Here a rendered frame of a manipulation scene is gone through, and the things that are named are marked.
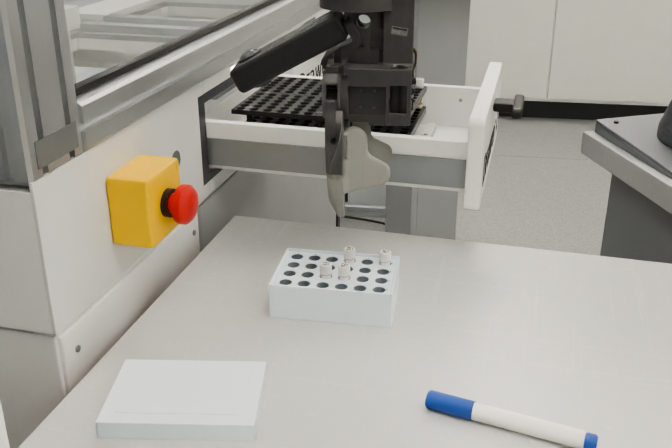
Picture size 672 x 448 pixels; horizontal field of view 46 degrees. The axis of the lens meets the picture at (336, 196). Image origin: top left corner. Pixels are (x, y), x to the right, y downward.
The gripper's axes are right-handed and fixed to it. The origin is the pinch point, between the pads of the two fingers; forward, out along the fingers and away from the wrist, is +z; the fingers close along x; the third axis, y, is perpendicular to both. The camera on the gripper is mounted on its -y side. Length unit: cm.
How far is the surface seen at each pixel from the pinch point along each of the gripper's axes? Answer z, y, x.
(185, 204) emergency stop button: -0.3, -14.1, -4.3
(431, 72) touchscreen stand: 16, 11, 119
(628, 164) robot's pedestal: 13, 41, 47
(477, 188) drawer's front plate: 3.1, 14.9, 11.2
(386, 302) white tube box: 9.0, 5.5, -5.0
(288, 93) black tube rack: -2.2, -9.5, 29.9
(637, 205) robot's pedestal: 21, 44, 50
